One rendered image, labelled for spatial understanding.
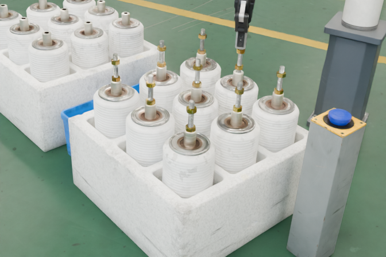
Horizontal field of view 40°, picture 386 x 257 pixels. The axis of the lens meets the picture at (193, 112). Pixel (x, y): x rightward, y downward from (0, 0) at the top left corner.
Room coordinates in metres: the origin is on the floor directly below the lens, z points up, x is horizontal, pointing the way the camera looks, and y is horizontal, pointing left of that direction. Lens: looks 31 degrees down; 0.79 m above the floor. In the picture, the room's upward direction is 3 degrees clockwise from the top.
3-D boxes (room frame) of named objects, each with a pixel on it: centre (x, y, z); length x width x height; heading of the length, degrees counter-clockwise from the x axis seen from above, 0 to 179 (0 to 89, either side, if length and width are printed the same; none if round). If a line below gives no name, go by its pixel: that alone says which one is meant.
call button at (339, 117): (0.80, -0.26, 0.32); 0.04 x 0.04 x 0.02
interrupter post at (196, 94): (0.96, 0.00, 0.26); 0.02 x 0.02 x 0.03
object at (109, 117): (0.97, 0.16, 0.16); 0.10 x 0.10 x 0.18
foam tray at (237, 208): (0.96, 0.00, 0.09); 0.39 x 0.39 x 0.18; 42
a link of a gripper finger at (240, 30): (1.03, -0.09, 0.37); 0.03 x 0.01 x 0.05; 171
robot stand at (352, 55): (1.33, -0.42, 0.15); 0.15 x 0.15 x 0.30; 63
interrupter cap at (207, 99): (0.96, 0.00, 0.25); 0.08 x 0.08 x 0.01
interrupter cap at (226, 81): (1.04, -0.09, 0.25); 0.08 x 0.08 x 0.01
